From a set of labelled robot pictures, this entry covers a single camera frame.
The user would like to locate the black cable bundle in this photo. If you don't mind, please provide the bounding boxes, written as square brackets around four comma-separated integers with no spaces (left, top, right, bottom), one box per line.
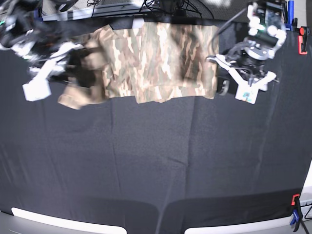
[85,0,215,18]

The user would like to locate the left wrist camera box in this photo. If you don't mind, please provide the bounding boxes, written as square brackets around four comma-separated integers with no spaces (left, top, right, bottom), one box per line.
[235,84,259,104]

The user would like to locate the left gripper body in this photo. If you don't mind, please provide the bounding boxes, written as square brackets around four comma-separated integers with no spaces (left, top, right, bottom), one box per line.
[225,41,274,78]

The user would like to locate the black table cloth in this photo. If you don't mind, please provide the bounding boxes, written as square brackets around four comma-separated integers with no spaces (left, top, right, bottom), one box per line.
[0,32,312,234]

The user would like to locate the camouflage t-shirt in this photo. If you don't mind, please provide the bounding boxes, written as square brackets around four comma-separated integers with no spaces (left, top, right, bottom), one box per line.
[58,22,218,110]

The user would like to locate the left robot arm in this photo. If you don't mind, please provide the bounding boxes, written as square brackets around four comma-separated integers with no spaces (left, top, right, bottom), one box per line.
[207,0,287,97]

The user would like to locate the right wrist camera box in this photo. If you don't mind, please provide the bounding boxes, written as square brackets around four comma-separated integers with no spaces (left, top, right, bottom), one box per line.
[22,80,51,102]

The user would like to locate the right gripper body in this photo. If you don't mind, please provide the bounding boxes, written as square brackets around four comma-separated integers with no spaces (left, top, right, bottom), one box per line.
[9,26,74,74]

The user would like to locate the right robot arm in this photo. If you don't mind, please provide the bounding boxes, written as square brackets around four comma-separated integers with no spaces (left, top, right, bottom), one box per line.
[0,0,83,101]

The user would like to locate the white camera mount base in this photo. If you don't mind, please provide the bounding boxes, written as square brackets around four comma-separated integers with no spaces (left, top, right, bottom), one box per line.
[132,18,145,29]

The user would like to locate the red blue clamp bottom right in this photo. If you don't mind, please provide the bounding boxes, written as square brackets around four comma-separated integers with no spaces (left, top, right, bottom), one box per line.
[290,194,303,233]

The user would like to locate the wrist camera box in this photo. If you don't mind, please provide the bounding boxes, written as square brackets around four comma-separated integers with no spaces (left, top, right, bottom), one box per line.
[22,80,51,102]
[235,84,259,104]

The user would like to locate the blue clamp top right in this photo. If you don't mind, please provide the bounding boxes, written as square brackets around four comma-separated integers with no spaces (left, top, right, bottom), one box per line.
[285,0,298,31]

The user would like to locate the red black clamp top right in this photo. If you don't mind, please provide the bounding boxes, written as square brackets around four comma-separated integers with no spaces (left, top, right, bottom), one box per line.
[298,26,309,55]

